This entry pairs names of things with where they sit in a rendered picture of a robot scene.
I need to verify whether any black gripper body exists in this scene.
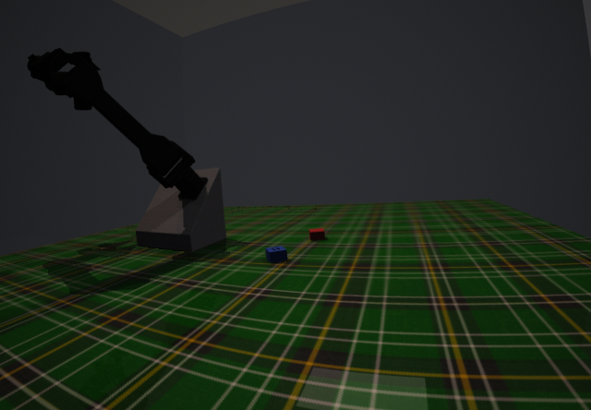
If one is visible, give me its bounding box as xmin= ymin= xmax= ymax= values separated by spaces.
xmin=72 ymin=52 xmax=92 ymax=111

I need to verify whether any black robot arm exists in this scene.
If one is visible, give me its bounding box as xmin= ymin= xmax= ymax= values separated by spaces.
xmin=27 ymin=48 xmax=208 ymax=200

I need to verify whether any blue block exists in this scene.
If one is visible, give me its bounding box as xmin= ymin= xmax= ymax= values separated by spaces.
xmin=265 ymin=246 xmax=287 ymax=262

